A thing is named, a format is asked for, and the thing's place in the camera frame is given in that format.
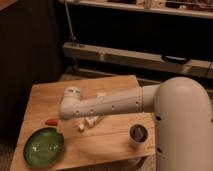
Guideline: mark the red pepper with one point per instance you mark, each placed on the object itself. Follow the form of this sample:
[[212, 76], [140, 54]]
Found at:
[[52, 122]]

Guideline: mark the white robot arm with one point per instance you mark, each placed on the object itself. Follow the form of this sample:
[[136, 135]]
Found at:
[[183, 117]]

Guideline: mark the green ceramic bowl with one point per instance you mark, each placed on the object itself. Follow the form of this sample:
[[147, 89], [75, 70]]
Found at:
[[43, 148]]

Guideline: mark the small white box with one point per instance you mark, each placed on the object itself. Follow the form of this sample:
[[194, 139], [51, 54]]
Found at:
[[101, 94]]

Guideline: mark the white toothpaste tube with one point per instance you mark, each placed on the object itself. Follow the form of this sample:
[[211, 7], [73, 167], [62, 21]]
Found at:
[[89, 122]]

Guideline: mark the white cup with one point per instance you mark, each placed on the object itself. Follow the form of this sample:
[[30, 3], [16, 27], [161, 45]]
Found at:
[[138, 134]]

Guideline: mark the wooden table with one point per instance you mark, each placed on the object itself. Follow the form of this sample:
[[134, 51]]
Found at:
[[106, 142]]

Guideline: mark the metal pole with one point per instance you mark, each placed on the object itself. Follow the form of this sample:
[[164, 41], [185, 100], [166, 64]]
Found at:
[[72, 36]]

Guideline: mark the black device on shelf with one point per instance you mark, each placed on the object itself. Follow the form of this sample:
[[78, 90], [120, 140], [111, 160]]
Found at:
[[175, 59]]

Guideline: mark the long wooden shelf unit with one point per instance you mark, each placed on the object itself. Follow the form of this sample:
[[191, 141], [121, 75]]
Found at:
[[137, 59]]

